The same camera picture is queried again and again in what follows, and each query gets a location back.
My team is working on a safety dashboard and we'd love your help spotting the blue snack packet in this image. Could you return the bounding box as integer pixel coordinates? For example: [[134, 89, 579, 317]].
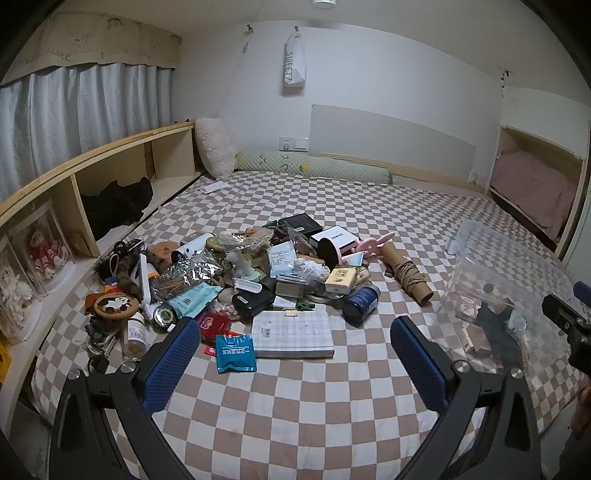
[[215, 333, 257, 374]]

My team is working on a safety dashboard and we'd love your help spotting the black feather toy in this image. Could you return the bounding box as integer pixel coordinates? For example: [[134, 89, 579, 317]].
[[94, 251, 123, 278]]

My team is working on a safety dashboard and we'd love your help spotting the cardboard tube with twine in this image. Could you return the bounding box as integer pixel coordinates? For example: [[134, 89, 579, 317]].
[[380, 242, 435, 306]]

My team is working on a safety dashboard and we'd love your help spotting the beige curtain valance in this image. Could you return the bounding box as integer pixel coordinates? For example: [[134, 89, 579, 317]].
[[0, 11, 181, 87]]

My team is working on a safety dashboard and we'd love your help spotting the white plastic tool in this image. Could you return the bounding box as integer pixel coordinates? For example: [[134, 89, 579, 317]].
[[131, 253, 160, 315]]

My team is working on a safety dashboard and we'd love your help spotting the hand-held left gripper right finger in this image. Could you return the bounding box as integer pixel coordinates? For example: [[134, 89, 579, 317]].
[[390, 316, 541, 480]]

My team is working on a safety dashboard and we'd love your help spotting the round black tin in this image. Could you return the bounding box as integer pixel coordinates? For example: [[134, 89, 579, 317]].
[[153, 304, 179, 331]]

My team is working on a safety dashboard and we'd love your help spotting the brown fur tail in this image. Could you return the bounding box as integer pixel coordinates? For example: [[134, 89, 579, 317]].
[[115, 251, 144, 296]]

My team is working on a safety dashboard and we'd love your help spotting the flat black box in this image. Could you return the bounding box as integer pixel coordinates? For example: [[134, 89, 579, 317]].
[[279, 213, 324, 236]]

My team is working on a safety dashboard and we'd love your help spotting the white fluffy pillow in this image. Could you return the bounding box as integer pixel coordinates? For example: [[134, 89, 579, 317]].
[[194, 117, 239, 181]]

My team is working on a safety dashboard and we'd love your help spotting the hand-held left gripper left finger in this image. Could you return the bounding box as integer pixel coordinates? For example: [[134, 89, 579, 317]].
[[48, 318, 201, 480]]

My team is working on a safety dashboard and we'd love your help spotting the checkered bed sheet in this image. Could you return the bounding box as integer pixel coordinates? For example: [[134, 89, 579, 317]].
[[28, 171, 591, 480]]

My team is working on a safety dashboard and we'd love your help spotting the clear plastic container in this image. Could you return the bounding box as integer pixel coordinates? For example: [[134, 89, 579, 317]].
[[438, 218, 591, 376]]

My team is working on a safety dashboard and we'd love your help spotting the red packet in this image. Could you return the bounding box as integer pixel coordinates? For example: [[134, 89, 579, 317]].
[[196, 311, 232, 345]]

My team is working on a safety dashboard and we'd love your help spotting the pink bedding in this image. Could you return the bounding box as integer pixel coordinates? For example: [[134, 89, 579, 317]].
[[489, 150, 579, 241]]

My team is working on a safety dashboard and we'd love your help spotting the clear toothpick jar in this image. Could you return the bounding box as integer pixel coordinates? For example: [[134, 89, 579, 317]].
[[120, 311, 148, 361]]

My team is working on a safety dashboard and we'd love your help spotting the black cloth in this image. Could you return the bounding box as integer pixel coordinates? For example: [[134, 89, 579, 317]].
[[81, 178, 154, 241]]

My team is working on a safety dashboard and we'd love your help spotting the bag of wooden sticks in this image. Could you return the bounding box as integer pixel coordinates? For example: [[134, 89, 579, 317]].
[[152, 274, 190, 301]]

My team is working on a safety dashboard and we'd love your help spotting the long wooden shelf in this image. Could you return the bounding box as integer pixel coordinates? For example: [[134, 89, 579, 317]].
[[0, 122, 202, 416]]

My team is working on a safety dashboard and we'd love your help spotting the round wooden panda plaque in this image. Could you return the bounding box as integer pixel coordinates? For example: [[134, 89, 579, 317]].
[[93, 294, 140, 320]]

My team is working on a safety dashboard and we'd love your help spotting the display box with red doll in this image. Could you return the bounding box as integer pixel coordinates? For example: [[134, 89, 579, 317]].
[[9, 202, 78, 297]]

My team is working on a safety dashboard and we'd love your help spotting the display box with white plush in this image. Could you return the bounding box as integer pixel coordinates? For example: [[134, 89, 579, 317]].
[[0, 235, 38, 345]]

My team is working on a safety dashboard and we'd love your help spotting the white box with black edge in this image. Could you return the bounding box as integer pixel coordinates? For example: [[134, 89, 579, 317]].
[[310, 226, 361, 253]]

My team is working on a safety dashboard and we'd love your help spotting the crinkled silver foil bag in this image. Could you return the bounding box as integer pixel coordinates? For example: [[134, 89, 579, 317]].
[[170, 257, 227, 290]]

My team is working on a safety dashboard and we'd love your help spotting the teal wet wipes packet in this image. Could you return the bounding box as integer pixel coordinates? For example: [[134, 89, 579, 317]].
[[167, 282, 223, 319]]

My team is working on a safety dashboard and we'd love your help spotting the brown plush toy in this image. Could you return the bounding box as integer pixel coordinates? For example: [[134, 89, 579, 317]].
[[150, 240, 181, 267]]

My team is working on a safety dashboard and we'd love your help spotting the white cylinder with black end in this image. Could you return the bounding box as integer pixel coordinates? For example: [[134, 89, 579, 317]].
[[171, 233, 216, 264]]

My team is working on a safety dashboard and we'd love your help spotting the black zip case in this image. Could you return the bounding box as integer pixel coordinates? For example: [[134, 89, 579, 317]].
[[232, 290, 274, 319]]

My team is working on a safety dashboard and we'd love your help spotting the green bolster pillow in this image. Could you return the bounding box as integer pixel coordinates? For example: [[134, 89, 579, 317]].
[[235, 151, 393, 186]]

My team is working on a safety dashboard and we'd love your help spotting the yellow card box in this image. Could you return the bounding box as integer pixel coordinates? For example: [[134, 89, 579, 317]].
[[324, 266, 359, 294]]

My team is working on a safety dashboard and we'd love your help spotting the small brown box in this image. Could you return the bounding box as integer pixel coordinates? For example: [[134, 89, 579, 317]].
[[464, 325, 493, 354]]

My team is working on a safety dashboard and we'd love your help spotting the wooden cabinet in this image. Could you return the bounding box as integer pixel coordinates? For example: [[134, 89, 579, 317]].
[[488, 124, 591, 260]]

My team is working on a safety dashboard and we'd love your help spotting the navy blue jar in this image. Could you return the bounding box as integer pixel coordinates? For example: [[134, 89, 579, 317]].
[[342, 283, 382, 324]]

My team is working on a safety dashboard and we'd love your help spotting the white grid notebook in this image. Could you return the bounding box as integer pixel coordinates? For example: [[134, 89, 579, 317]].
[[251, 309, 336, 359]]

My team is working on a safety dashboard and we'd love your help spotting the hanging white paper bag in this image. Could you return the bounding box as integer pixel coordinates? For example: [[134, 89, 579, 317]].
[[282, 27, 308, 96]]

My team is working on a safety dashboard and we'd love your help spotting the round pink mirror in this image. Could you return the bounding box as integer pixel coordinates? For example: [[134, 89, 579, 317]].
[[317, 237, 343, 271]]

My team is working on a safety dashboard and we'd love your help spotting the grey window curtain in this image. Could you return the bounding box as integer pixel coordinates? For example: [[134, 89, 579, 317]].
[[0, 62, 175, 204]]

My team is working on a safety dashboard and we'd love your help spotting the face mask packet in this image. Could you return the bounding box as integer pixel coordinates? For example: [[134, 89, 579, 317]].
[[269, 242, 297, 278]]

